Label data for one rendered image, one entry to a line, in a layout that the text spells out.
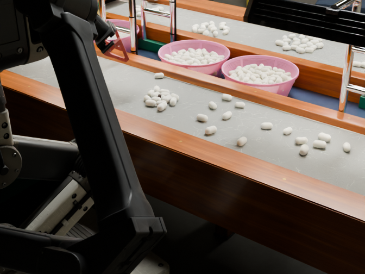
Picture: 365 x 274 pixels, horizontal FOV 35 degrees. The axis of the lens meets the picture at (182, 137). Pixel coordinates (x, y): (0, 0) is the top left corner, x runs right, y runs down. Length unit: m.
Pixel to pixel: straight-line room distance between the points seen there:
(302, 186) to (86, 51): 0.76
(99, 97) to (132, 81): 1.22
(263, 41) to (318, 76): 0.38
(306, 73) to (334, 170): 0.65
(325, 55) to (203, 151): 0.90
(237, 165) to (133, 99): 0.53
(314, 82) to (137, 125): 0.74
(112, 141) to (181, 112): 1.04
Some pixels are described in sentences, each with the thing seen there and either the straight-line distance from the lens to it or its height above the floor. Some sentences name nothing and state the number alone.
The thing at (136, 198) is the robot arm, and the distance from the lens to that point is 0.74.
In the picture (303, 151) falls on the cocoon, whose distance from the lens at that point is 1.58.
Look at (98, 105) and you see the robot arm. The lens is 0.77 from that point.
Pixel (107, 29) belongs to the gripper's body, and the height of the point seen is 1.00.
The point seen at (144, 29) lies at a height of 0.76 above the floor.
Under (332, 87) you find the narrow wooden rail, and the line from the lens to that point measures 2.09.
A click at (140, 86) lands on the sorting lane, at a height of 0.74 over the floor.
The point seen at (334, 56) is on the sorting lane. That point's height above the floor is 0.74.
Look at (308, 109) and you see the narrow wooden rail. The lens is 1.78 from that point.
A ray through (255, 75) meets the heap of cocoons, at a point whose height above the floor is 0.74.
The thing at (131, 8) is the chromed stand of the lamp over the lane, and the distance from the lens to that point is 2.13.
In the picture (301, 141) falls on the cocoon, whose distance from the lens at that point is 1.63.
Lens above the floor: 1.54
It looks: 29 degrees down
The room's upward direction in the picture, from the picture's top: straight up
